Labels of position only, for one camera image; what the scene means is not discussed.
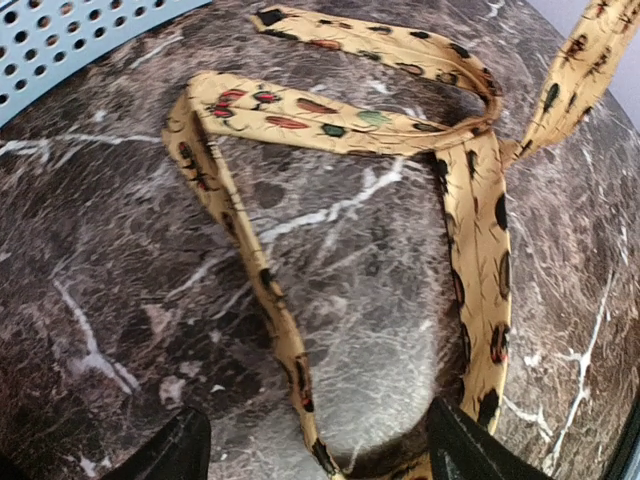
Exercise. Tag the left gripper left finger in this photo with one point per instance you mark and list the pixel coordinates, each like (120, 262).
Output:
(180, 450)

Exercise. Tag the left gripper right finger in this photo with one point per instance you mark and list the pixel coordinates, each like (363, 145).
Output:
(459, 448)

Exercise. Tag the yellow beetle-pattern tie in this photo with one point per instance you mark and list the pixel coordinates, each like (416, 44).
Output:
(419, 206)

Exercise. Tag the light blue plastic basket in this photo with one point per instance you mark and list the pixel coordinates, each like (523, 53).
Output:
(44, 42)

